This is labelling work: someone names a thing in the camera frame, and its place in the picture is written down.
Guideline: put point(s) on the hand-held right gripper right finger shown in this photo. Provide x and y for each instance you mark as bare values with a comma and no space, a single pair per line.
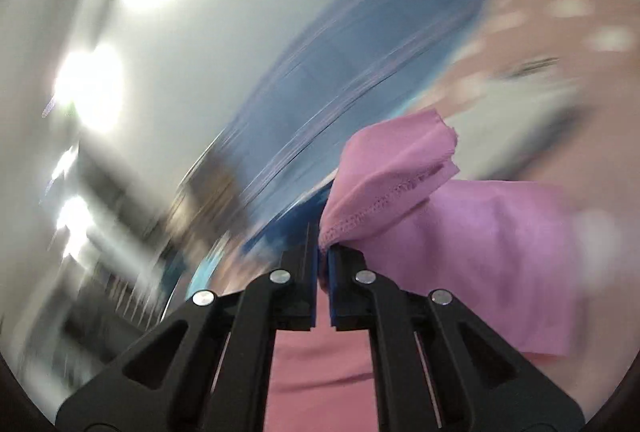
334,282

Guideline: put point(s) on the grey folded garment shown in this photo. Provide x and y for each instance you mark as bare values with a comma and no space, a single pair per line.
525,89

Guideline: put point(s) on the blue plaid blanket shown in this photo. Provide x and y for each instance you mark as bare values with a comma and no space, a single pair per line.
360,61

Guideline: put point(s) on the pink polka dot blanket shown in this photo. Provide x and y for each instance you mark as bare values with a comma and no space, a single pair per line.
550,36

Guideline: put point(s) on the pink small garment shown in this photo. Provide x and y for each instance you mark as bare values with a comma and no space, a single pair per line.
475,237

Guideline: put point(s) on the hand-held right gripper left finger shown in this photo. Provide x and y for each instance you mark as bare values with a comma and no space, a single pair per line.
313,272

